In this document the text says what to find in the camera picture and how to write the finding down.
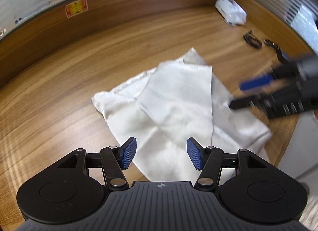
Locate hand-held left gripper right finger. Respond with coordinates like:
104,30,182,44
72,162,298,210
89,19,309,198
187,137,281,193

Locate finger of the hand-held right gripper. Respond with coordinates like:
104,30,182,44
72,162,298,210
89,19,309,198
239,72,276,93
228,93,268,110

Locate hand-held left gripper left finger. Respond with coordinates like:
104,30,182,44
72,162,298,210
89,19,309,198
37,137,137,192

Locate white short-sleeved shirt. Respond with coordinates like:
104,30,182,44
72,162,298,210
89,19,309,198
91,47,272,182

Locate white plastic packet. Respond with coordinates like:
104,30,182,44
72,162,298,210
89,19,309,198
215,0,247,26

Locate red and yellow sticker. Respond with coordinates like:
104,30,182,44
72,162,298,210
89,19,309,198
65,0,89,18

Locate black cable with adapter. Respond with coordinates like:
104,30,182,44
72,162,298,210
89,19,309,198
264,38,290,63

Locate coiled black cable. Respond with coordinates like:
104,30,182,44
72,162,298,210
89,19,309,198
243,30,263,49

